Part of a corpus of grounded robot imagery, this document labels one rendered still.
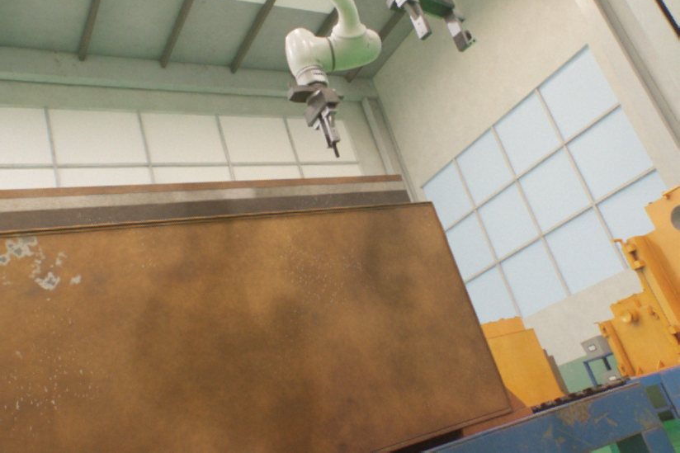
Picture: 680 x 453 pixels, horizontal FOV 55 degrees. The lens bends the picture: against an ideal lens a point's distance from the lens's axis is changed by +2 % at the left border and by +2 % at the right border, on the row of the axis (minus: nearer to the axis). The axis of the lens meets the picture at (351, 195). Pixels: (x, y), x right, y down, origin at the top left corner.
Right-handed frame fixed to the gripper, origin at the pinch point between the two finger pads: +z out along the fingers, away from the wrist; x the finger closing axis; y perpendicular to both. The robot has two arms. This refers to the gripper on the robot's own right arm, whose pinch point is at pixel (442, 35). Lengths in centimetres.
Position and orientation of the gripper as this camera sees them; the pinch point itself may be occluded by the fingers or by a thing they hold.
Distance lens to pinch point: 147.6
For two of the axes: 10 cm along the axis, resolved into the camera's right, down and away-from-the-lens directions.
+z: 2.9, 8.8, -3.7
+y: 6.2, -4.7, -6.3
